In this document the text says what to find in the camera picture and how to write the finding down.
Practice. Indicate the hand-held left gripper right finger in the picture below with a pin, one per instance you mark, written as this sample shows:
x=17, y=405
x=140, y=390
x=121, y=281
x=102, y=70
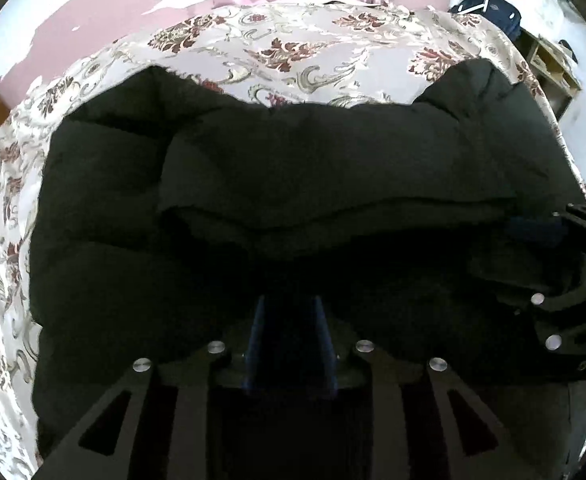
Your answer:
x=325, y=345

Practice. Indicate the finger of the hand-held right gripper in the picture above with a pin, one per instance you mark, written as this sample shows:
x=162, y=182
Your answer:
x=580, y=227
x=568, y=310

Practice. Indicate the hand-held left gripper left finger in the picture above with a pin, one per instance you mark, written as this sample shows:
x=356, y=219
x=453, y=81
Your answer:
x=255, y=345

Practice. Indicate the black jacket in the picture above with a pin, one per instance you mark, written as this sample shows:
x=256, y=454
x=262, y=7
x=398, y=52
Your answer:
x=273, y=185

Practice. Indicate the wooden shelf desk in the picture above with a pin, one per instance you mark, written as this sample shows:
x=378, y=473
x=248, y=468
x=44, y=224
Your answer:
x=548, y=62

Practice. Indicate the small black bag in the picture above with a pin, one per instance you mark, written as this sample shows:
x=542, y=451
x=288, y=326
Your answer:
x=568, y=49

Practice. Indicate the dark blue backpack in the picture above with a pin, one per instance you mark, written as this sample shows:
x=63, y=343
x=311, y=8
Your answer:
x=495, y=10

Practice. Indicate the floral bedspread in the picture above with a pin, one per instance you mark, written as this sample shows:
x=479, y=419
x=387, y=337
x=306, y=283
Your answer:
x=298, y=40

